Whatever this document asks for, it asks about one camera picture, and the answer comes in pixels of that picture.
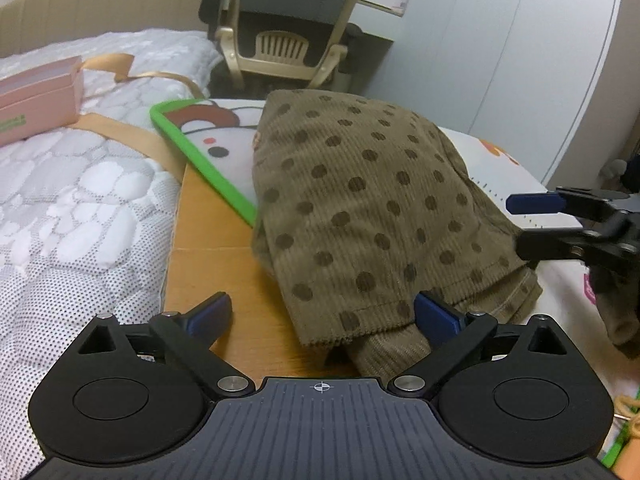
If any brown polka dot garment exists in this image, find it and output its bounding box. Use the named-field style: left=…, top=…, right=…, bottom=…
left=252, top=90, right=541, bottom=380

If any brown cardboard sheet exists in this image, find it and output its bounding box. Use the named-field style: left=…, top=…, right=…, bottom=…
left=164, top=167, right=357, bottom=384

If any white quilted mattress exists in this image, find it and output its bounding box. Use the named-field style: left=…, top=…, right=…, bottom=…
left=1, top=29, right=220, bottom=479

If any pink gift box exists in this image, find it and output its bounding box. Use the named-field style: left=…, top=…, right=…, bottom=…
left=0, top=56, right=84, bottom=146

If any beige office chair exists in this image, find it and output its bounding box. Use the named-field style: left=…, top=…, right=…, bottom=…
left=198, top=0, right=362, bottom=91

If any beige bed headboard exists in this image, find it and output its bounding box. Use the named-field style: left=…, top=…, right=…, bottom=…
left=1, top=0, right=207, bottom=58

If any tan ribbon strap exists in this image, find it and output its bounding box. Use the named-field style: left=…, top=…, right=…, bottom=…
left=71, top=52, right=206, bottom=183

